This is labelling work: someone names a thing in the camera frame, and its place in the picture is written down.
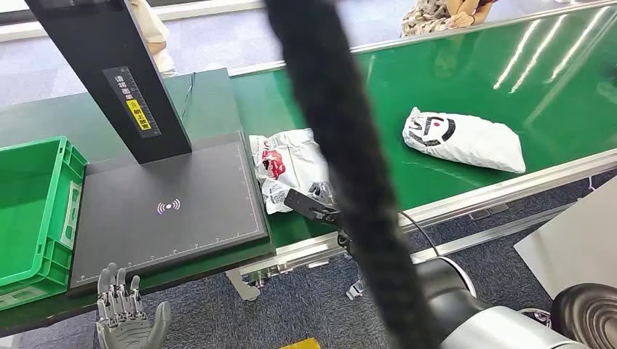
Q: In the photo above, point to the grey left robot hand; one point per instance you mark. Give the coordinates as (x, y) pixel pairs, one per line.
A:
(125, 332)

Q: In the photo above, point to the white courier bag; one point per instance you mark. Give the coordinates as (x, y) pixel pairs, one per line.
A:
(289, 159)

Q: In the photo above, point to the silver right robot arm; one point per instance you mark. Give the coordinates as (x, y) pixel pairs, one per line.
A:
(482, 327)

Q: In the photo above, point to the green plastic crate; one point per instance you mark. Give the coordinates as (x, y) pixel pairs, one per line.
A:
(29, 207)

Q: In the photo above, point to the yellow floor object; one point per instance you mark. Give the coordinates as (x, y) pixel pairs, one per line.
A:
(301, 344)

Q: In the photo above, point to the dark right wrist plate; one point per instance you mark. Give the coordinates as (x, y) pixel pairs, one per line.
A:
(301, 202)

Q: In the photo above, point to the black yellow column label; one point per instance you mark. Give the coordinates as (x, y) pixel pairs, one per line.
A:
(137, 113)

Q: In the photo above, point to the black scanner column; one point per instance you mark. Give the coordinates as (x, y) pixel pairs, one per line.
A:
(96, 43)

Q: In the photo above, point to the white bag black logo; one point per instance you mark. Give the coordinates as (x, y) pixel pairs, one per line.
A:
(477, 142)

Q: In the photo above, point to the white flat panel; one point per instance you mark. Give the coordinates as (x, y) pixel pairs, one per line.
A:
(573, 241)

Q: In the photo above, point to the black stool chrome base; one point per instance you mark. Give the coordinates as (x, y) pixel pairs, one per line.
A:
(588, 318)

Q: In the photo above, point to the black scanner base plate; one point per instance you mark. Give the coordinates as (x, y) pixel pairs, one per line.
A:
(193, 236)

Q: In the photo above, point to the green conveyor with aluminium frame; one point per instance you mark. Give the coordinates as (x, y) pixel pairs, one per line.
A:
(482, 82)

